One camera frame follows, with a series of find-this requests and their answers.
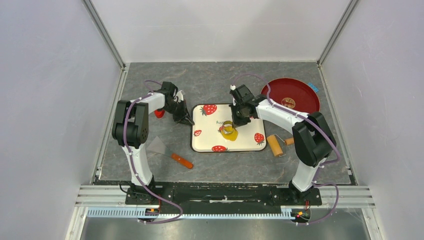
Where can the orange handled metal scraper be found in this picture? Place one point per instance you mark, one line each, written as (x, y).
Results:
(159, 147)

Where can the yellow dough piece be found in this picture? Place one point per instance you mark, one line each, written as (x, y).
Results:
(229, 133)

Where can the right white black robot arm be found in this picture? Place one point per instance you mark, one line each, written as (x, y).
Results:
(313, 140)

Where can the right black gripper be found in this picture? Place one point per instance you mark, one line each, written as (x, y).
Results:
(237, 122)

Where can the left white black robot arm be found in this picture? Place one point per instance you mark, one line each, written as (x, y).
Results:
(130, 129)

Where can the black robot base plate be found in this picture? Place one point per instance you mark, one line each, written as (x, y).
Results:
(219, 198)

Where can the small red cap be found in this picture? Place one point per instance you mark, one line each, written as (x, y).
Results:
(159, 113)

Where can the aluminium frame rail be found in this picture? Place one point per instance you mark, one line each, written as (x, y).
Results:
(109, 202)

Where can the wooden dough roller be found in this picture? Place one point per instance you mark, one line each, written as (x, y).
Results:
(278, 145)

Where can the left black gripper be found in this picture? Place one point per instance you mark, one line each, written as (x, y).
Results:
(184, 117)

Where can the round red plate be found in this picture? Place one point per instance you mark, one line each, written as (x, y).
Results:
(294, 94)

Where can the white strawberry print tray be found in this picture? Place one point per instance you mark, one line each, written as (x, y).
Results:
(208, 122)

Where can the small blue plastic piece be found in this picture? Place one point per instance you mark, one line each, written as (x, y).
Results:
(313, 87)

